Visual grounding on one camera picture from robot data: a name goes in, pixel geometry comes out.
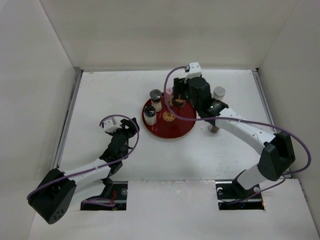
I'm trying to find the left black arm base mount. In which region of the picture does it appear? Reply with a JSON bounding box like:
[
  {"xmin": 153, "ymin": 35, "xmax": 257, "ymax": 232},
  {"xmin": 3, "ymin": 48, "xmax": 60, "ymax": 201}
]
[{"xmin": 80, "ymin": 178, "xmax": 129, "ymax": 211}]

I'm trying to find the red round tray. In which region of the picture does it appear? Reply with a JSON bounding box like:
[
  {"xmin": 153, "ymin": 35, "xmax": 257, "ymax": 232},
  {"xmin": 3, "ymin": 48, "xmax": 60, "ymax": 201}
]
[{"xmin": 141, "ymin": 93, "xmax": 197, "ymax": 140}]

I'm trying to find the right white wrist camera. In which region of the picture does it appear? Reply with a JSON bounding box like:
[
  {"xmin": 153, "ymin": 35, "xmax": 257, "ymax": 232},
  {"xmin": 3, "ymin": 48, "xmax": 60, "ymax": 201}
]
[{"xmin": 185, "ymin": 62, "xmax": 202, "ymax": 79}]

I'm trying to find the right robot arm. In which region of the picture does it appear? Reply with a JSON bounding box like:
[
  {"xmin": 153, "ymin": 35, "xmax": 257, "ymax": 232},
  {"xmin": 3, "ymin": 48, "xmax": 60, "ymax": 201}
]
[{"xmin": 172, "ymin": 76, "xmax": 296, "ymax": 198}]

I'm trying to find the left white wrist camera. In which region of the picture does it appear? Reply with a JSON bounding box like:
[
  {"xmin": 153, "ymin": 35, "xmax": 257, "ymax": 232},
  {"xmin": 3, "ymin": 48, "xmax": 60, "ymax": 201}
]
[{"xmin": 100, "ymin": 117, "xmax": 121, "ymax": 134}]

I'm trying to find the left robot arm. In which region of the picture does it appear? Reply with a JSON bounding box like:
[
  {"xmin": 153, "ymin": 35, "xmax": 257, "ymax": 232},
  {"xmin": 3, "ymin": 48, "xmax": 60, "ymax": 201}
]
[{"xmin": 26, "ymin": 114, "xmax": 140, "ymax": 225}]

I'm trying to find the red lid chili sauce jar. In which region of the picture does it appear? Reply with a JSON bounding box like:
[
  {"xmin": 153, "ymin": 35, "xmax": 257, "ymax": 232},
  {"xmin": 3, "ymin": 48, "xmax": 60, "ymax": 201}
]
[{"xmin": 172, "ymin": 98, "xmax": 186, "ymax": 108}]

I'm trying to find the clear cap salt grinder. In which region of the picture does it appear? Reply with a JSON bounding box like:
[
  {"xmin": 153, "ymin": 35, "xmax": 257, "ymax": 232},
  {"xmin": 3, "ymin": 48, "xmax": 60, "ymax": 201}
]
[{"xmin": 149, "ymin": 89, "xmax": 162, "ymax": 113}]

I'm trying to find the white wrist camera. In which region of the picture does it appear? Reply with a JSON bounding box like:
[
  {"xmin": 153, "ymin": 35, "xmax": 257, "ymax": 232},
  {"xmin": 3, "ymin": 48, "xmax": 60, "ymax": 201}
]
[
  {"xmin": 100, "ymin": 117, "xmax": 121, "ymax": 134},
  {"xmin": 185, "ymin": 62, "xmax": 202, "ymax": 79}
]

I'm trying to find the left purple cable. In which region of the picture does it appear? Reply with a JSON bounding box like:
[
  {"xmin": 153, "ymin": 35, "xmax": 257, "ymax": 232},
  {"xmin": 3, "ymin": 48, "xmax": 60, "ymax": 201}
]
[{"xmin": 26, "ymin": 114, "xmax": 140, "ymax": 209}]

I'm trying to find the tall silver lid jar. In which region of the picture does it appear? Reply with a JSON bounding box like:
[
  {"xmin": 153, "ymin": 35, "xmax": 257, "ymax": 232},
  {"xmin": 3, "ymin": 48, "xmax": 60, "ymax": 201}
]
[{"xmin": 212, "ymin": 86, "xmax": 226, "ymax": 101}]

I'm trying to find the pink lid spice jar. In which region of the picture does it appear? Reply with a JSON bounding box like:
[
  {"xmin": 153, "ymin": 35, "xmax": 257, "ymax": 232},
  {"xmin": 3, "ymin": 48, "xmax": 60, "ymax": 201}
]
[{"xmin": 164, "ymin": 87, "xmax": 173, "ymax": 107}]

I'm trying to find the white blue lid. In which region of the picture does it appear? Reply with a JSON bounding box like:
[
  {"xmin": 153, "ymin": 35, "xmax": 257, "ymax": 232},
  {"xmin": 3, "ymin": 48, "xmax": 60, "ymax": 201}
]
[{"xmin": 208, "ymin": 124, "xmax": 220, "ymax": 134}]

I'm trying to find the purple cable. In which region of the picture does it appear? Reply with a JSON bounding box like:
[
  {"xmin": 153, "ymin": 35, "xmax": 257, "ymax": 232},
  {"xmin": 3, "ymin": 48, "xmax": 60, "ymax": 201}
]
[
  {"xmin": 163, "ymin": 65, "xmax": 312, "ymax": 203},
  {"xmin": 26, "ymin": 114, "xmax": 140, "ymax": 209}
]

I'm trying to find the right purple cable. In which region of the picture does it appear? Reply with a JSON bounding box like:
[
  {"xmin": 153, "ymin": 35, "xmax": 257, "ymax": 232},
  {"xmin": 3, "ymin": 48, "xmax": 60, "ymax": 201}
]
[{"xmin": 163, "ymin": 65, "xmax": 312, "ymax": 203}]

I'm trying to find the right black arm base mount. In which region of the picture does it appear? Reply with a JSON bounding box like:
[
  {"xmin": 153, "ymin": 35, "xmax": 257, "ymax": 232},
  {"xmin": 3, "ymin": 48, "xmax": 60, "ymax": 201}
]
[{"xmin": 215, "ymin": 179, "xmax": 265, "ymax": 211}]

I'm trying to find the black knob cap salt bottle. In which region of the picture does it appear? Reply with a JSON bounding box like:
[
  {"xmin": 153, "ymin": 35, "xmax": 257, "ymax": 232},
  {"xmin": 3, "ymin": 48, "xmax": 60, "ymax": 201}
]
[{"xmin": 143, "ymin": 104, "xmax": 157, "ymax": 126}]

